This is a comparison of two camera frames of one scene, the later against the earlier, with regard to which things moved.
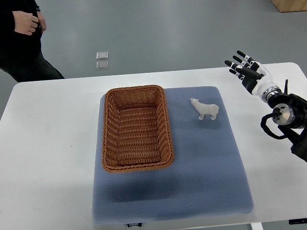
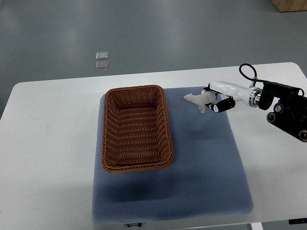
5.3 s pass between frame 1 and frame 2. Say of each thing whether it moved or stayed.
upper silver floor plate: stayed
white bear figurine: moved
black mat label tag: stayed
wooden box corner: stayed
